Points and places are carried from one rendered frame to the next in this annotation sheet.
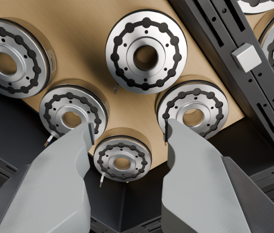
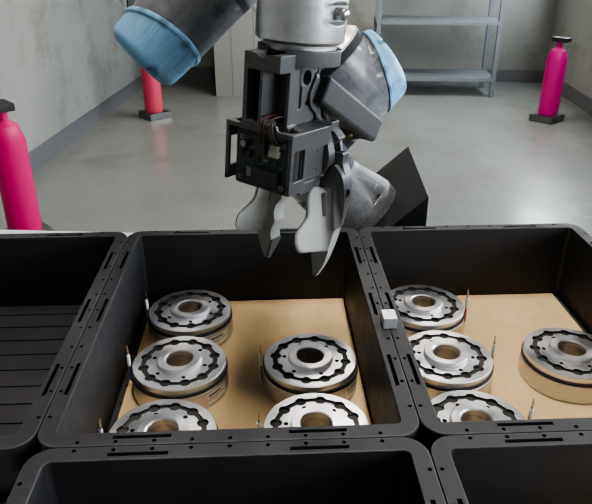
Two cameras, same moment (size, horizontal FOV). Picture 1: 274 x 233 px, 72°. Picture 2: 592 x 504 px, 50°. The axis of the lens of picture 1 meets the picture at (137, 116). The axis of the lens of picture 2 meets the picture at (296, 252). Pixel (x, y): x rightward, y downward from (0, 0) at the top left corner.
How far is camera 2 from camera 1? 65 cm
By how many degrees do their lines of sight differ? 88
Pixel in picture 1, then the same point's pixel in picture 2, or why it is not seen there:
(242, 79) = (382, 335)
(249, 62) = (388, 314)
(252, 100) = (384, 350)
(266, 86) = (400, 346)
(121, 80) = (270, 360)
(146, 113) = not seen: hidden behind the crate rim
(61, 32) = (248, 337)
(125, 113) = (228, 417)
